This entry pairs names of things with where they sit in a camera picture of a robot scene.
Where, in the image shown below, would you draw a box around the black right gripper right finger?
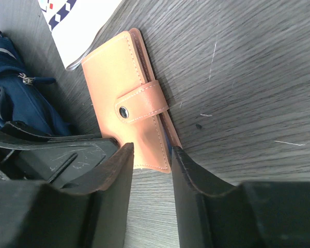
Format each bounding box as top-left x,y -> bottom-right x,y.
172,146 -> 310,247

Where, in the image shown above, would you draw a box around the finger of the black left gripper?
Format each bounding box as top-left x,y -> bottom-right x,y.
0,121 -> 118,188

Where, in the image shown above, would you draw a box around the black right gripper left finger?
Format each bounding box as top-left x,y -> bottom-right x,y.
0,143 -> 134,247

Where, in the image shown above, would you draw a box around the navy blue student backpack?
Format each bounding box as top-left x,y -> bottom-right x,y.
0,31 -> 71,136

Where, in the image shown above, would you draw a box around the brown leather wallet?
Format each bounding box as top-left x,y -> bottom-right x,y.
82,28 -> 181,173

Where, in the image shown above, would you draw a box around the patterned white placemat cloth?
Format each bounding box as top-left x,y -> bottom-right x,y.
38,0 -> 121,71

